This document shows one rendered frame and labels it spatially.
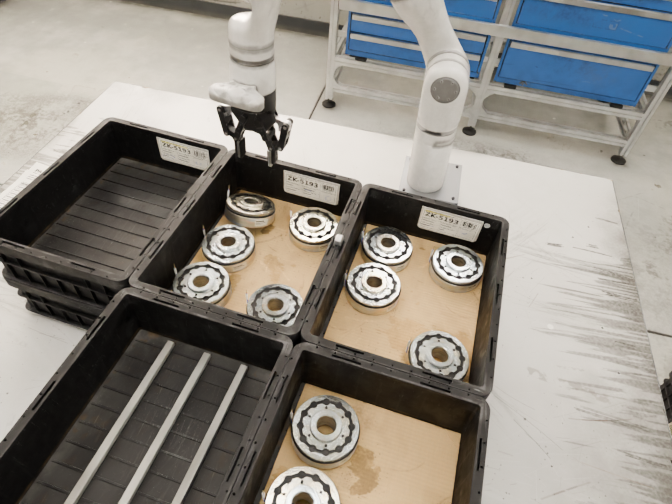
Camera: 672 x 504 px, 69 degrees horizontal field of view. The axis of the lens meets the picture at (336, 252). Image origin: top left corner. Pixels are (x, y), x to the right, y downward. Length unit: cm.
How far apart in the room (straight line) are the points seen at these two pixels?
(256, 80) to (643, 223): 230
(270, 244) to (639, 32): 221
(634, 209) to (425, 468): 226
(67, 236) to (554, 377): 103
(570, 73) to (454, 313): 206
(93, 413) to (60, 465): 8
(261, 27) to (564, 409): 87
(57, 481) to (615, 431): 95
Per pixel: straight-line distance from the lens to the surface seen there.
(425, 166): 120
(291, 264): 99
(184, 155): 117
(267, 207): 104
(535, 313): 120
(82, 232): 113
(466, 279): 98
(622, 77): 292
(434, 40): 111
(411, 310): 95
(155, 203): 114
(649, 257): 266
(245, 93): 81
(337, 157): 146
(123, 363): 91
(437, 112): 111
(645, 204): 296
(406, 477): 81
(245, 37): 80
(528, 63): 281
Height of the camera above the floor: 158
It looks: 48 degrees down
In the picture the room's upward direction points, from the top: 6 degrees clockwise
